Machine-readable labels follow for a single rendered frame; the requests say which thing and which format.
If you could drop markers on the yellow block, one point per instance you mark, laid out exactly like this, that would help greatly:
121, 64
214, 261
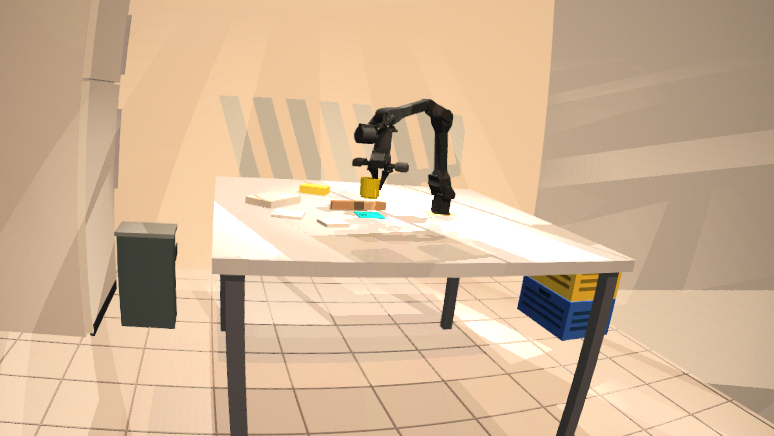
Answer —
315, 189

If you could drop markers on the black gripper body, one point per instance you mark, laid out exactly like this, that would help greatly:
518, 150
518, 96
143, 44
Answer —
398, 166

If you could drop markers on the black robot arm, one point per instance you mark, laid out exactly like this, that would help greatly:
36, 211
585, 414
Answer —
441, 121

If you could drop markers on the orange wooden bar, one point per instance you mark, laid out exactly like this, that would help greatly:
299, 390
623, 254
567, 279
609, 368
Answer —
357, 205

